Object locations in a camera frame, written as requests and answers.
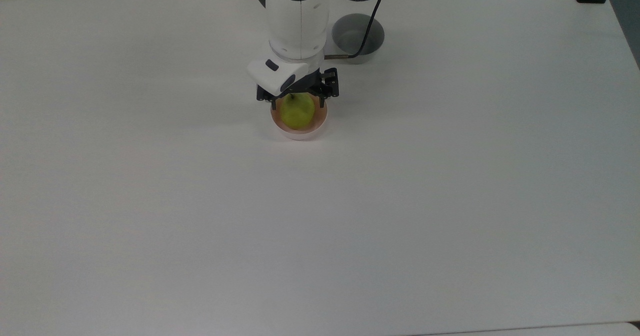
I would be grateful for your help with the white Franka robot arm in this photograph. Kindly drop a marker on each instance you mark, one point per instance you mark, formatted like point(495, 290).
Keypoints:
point(297, 26)

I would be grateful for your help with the green yellow pear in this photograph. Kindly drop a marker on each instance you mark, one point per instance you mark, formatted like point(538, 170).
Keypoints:
point(297, 114)

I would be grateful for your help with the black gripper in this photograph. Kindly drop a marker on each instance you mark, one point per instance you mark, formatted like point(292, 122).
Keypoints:
point(307, 84)

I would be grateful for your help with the gray plastic bowl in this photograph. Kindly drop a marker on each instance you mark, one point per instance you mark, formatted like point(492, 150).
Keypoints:
point(345, 36)

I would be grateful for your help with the pink plastic bowl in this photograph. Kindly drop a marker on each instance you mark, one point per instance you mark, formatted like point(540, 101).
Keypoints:
point(300, 135)

